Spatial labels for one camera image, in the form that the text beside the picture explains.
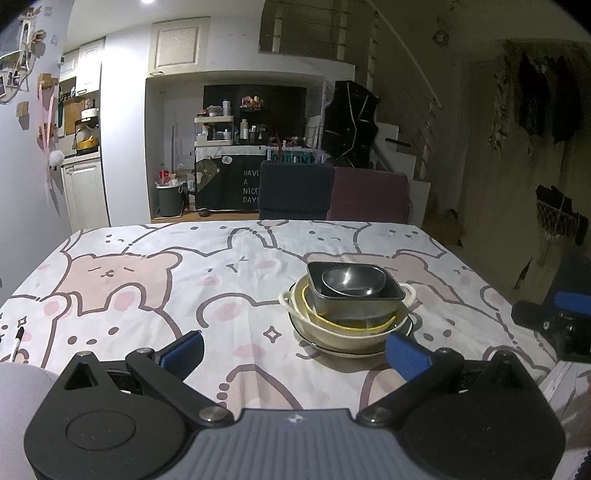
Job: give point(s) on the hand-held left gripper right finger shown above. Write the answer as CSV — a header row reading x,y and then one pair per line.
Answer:
x,y
406,355

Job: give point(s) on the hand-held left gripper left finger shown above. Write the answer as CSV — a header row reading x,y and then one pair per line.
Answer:
x,y
182,355

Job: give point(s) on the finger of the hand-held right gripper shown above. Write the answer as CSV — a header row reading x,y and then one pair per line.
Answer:
x,y
572,302
531,314

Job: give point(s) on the white square plate leaf print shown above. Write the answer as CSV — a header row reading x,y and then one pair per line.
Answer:
x,y
351,353

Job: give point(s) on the small floral bowl yellow rim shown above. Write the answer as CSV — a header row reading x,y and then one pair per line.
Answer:
x,y
351,326

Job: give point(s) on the rectangular steel container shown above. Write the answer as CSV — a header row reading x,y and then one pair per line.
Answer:
x,y
355,307

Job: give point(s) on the square steel container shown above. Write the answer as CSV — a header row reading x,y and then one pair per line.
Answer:
x,y
381,281

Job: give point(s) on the bear printed tablecloth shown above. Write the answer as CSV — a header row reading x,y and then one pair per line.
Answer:
x,y
184,286

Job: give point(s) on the net basket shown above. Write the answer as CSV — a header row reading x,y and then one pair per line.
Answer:
x,y
561,214

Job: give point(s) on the cardboard box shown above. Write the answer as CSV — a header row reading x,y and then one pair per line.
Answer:
x,y
445,228

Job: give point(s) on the low wooden drawer cabinet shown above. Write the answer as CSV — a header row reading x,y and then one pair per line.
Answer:
x,y
207,218

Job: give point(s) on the grey trash bin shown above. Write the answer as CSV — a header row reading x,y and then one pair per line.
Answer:
x,y
171,201

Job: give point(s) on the maroon chair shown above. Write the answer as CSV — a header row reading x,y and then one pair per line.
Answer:
x,y
369,196

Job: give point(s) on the black marker pen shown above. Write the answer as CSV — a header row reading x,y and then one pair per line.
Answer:
x,y
17,344

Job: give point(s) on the black printed cabinet curtain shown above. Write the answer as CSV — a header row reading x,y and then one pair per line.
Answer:
x,y
231,184

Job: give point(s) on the white kitchen base cabinet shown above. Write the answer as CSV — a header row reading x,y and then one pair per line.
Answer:
x,y
85,196

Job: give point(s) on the dark blue chair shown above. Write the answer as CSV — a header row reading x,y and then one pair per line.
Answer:
x,y
295,191

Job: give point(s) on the dark hanging clothes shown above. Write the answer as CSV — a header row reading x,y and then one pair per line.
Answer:
x,y
535,97

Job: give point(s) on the plate sign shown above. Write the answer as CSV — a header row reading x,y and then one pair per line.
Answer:
x,y
290,157

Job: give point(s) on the white shelf rack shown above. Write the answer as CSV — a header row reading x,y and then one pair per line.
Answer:
x,y
214,131

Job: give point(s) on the yellow pot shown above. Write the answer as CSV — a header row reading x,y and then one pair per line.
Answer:
x,y
87,145

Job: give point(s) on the white fluffy ornament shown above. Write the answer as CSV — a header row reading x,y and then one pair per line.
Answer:
x,y
56,159

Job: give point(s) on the black jacket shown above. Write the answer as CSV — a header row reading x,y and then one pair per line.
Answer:
x,y
348,122

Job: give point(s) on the pink ribbon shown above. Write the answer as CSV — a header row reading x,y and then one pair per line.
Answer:
x,y
46,129

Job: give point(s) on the white upper cabinet door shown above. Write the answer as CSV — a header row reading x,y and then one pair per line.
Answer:
x,y
179,46

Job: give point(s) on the wall photo collage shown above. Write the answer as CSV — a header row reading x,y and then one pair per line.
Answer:
x,y
18,55

